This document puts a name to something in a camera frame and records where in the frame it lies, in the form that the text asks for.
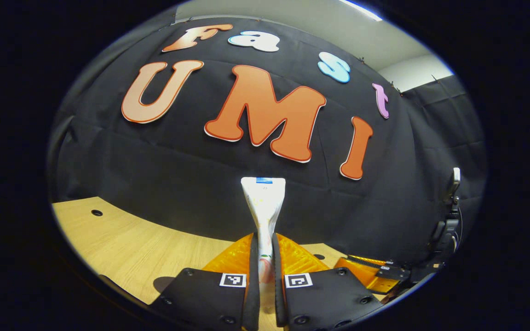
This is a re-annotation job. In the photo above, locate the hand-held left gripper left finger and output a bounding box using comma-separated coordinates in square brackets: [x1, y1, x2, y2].
[150, 232, 260, 331]

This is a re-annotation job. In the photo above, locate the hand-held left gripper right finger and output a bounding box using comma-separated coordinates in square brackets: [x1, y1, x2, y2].
[272, 232, 386, 329]

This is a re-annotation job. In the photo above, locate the white toothpaste tube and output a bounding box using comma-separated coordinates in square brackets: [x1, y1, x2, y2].
[241, 177, 287, 318]

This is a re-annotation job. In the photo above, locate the black backdrop cloth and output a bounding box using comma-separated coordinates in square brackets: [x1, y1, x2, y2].
[48, 9, 487, 276]

